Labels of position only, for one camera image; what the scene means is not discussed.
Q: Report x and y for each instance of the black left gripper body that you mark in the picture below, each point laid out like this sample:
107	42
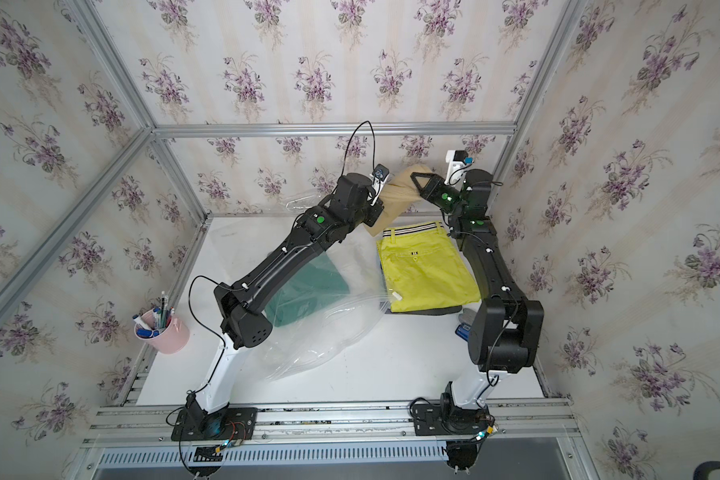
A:
369	211

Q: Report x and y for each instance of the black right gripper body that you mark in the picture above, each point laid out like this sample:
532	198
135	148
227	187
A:
448	197

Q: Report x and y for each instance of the beige trousers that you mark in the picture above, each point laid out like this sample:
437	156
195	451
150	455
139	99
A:
397	196

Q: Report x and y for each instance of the yellow-green trousers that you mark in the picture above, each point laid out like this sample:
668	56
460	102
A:
423	270

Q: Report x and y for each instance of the teal garment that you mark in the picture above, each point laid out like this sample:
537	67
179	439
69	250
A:
316	286

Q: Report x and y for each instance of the clear plastic vacuum bag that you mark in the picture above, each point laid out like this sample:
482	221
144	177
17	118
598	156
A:
317	339

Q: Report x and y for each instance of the dark grey trousers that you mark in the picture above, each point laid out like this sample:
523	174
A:
428	312

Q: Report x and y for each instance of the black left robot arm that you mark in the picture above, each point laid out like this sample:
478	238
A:
355	200

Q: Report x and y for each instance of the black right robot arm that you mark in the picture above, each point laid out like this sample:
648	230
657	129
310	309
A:
505	333

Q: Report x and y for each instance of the blue stapler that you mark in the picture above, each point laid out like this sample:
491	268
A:
463	331

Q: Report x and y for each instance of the pink pen cup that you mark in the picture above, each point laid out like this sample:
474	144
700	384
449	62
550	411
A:
160	328

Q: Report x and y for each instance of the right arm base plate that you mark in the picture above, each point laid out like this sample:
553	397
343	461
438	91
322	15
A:
443	418

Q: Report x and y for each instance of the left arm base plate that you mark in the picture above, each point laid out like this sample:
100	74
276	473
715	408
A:
194	424

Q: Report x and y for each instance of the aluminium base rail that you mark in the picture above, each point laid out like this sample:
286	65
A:
353	433

